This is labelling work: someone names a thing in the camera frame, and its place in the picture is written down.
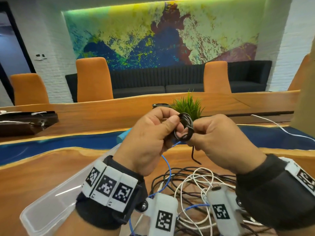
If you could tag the person's left hand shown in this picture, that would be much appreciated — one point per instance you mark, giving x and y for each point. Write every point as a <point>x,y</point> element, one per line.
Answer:
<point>145,142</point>

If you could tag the person's right hand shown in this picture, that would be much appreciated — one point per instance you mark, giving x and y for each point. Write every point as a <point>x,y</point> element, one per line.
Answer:
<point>226,145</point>

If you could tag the clear plastic organizer box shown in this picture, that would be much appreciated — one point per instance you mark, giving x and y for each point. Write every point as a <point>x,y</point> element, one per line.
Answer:
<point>49,208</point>

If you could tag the person's left forearm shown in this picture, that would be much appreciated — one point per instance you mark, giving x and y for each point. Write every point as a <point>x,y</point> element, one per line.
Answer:
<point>78,227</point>

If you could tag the black cylinder pot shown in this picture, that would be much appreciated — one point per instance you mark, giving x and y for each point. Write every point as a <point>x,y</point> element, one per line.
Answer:
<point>160,105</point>

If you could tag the green potted plant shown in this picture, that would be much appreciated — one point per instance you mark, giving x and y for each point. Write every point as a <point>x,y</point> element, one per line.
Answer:
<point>188,105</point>

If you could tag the black sofa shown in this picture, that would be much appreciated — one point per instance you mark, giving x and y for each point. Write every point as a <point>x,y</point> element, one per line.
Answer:
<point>152,81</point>

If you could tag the black right wristband with marker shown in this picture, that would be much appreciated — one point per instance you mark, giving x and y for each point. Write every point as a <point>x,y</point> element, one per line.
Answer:
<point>270,199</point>

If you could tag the tall orange chair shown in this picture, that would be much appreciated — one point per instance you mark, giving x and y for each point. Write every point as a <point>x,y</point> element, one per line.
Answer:
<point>94,81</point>

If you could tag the black left wristband with markers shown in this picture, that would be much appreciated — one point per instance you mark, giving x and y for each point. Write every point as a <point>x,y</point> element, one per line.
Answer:
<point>98,211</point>

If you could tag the brown cardboard sheet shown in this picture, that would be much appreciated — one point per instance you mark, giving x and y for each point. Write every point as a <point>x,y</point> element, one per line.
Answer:
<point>306,108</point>

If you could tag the dark brown leather case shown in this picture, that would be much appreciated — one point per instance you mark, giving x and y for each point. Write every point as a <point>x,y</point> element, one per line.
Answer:
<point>19,126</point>

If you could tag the colourful abstract wall painting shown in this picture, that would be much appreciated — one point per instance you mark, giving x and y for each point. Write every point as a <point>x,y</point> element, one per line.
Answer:
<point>123,29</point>

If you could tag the white wall switch panel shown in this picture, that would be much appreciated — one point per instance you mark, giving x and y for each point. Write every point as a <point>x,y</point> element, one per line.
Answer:
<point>40,57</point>

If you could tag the black door frame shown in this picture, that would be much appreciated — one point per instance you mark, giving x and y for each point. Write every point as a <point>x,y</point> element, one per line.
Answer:
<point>23,46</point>

